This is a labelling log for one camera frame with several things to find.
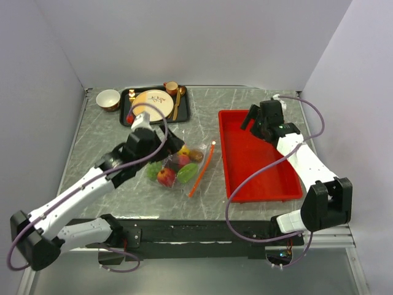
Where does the green grape bunch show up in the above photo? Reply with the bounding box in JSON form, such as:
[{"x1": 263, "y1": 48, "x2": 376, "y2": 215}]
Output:
[{"x1": 145, "y1": 161, "x2": 162, "y2": 181}]

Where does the red apple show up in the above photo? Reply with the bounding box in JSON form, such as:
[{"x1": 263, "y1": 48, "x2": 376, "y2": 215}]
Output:
[{"x1": 157, "y1": 168, "x2": 176, "y2": 187}]

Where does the dark purple plum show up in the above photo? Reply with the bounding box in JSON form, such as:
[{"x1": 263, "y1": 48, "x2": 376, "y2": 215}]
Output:
[{"x1": 165, "y1": 155, "x2": 181, "y2": 173}]

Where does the pink red peach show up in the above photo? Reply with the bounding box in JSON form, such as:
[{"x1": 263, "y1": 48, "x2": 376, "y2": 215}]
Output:
[{"x1": 176, "y1": 154, "x2": 191, "y2": 168}]

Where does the clear zip bag orange zipper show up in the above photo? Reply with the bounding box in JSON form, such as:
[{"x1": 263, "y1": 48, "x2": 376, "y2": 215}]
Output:
[{"x1": 145, "y1": 140, "x2": 216, "y2": 198}]

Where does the green apple slice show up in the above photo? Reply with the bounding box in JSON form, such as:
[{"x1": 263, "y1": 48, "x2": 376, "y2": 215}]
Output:
[{"x1": 177, "y1": 163, "x2": 198, "y2": 184}]

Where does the yellow brown mango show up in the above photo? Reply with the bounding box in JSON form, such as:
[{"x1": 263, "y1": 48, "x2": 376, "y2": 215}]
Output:
[{"x1": 189, "y1": 149, "x2": 204, "y2": 163}]

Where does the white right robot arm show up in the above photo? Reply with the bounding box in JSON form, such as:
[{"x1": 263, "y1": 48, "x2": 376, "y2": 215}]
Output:
[{"x1": 241, "y1": 95, "x2": 352, "y2": 245}]

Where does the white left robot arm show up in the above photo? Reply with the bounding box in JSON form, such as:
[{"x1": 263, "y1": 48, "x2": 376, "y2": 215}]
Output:
[{"x1": 10, "y1": 125, "x2": 184, "y2": 271}]

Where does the red plastic tray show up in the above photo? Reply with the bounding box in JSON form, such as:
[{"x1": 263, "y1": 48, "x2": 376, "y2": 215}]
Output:
[{"x1": 218, "y1": 110, "x2": 303, "y2": 203}]

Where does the gold fork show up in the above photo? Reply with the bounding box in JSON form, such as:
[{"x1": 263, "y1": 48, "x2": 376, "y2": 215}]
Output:
[{"x1": 126, "y1": 89, "x2": 136, "y2": 125}]

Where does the orange cream plate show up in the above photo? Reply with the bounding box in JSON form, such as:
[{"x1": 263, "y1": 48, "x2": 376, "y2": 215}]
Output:
[{"x1": 132, "y1": 90, "x2": 174, "y2": 122}]

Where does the black serving tray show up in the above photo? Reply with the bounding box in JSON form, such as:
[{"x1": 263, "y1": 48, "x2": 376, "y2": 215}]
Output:
[{"x1": 119, "y1": 86, "x2": 190, "y2": 127}]

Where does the white orange bowl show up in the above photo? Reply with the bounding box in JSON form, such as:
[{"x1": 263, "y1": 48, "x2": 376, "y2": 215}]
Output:
[{"x1": 96, "y1": 89, "x2": 120, "y2": 112}]

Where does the small orange cup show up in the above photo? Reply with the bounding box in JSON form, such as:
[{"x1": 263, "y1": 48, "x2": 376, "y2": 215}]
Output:
[{"x1": 163, "y1": 81, "x2": 179, "y2": 95}]

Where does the gold spoon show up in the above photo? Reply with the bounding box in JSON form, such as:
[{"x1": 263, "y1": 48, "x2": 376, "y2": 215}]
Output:
[{"x1": 172, "y1": 86, "x2": 186, "y2": 121}]

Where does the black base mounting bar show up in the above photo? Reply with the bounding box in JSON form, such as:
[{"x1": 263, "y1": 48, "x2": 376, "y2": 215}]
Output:
[{"x1": 104, "y1": 219, "x2": 304, "y2": 260}]

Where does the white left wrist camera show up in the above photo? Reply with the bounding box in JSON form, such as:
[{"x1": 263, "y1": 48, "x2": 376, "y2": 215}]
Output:
[{"x1": 131, "y1": 111, "x2": 152, "y2": 131}]

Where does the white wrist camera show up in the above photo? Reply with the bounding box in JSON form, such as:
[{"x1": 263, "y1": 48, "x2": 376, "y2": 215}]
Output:
[
  {"x1": 131, "y1": 111, "x2": 152, "y2": 131},
  {"x1": 271, "y1": 94, "x2": 287, "y2": 111}
]

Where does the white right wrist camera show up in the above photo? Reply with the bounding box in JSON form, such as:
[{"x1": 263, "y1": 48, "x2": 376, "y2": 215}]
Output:
[{"x1": 271, "y1": 94, "x2": 287, "y2": 111}]

